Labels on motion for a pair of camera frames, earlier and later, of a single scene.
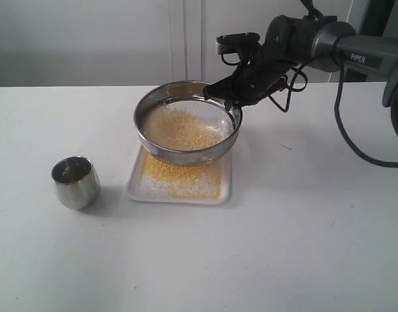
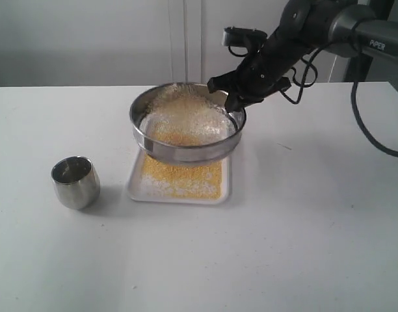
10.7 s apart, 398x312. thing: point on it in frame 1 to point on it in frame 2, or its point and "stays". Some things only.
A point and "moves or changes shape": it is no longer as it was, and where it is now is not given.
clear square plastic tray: (156, 181) stays
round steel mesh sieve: (176, 124) stays
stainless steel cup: (77, 182) stays
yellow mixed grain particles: (170, 130) moves or changes shape
